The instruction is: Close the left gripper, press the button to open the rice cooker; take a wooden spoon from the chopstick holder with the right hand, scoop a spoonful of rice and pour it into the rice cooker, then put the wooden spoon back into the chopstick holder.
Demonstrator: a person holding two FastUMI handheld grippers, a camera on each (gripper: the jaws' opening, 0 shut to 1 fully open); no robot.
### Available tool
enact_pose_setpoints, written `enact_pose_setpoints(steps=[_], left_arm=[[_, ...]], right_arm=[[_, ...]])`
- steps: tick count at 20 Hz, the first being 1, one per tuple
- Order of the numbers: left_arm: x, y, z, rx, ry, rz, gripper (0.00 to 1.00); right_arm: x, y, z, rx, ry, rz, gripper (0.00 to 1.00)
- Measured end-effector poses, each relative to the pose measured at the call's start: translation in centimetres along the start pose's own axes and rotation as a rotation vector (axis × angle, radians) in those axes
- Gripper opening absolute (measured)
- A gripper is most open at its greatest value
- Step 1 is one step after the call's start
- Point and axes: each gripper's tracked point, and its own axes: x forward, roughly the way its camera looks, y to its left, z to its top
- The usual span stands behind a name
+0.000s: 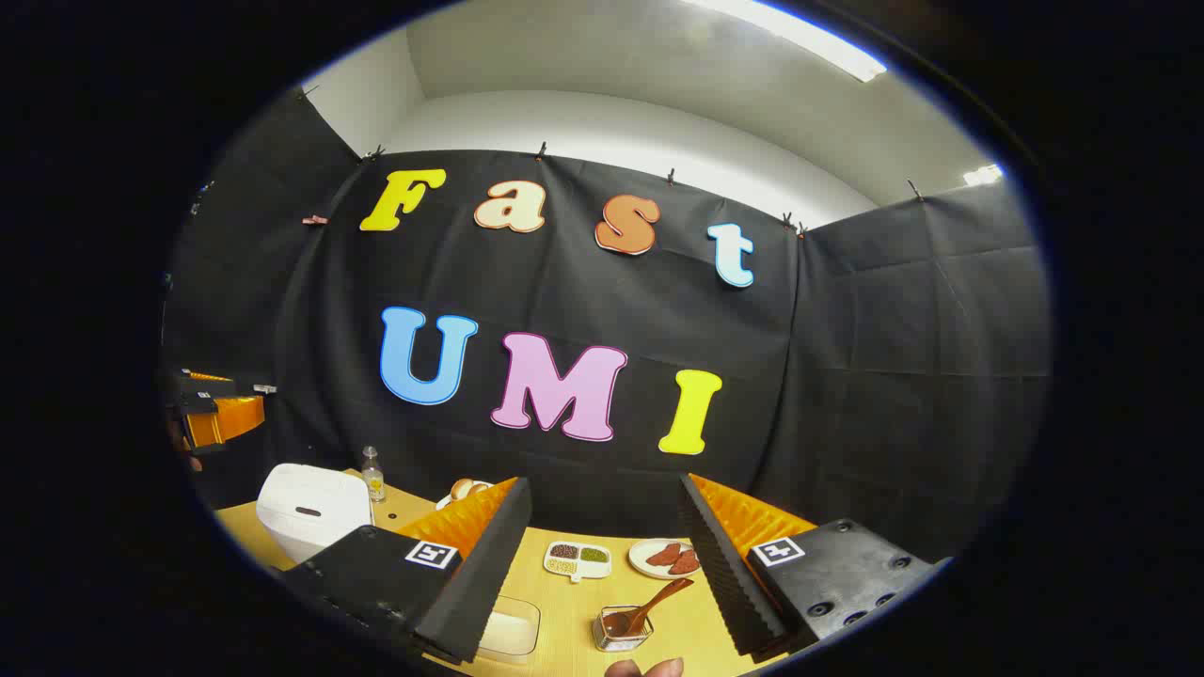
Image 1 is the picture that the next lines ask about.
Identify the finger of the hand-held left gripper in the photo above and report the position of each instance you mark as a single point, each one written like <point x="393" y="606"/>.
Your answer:
<point x="235" y="385"/>
<point x="230" y="418"/>

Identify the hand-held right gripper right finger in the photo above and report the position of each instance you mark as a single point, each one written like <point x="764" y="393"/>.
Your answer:
<point x="720" y="574"/>

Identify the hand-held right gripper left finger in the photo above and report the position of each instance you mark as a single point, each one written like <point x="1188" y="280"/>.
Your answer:
<point x="489" y="574"/>

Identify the brown wooden spoon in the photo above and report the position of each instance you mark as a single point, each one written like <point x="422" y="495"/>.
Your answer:
<point x="649" y="609"/>

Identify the white rice cooker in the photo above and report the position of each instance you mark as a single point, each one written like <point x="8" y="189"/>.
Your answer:
<point x="310" y="512"/>

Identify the red meat slice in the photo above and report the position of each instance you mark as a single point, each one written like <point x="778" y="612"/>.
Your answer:
<point x="687" y="562"/>
<point x="664" y="555"/>

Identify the clear plastic container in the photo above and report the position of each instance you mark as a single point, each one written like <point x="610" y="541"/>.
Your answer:
<point x="513" y="635"/>

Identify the white round plate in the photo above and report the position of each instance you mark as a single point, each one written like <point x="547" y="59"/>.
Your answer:
<point x="641" y="561"/>

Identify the white toaster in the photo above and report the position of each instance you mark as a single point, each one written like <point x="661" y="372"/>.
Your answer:
<point x="447" y="501"/>

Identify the white divided dish with beans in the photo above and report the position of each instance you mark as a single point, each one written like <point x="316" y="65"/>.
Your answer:
<point x="576" y="559"/>

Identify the small glass bottle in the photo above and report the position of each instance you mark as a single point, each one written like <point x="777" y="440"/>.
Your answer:
<point x="373" y="480"/>

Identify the black backdrop cloth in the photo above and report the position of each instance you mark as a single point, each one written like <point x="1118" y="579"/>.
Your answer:
<point x="847" y="376"/>

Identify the small ceiling light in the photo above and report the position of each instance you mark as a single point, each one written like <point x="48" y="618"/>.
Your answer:
<point x="983" y="175"/>

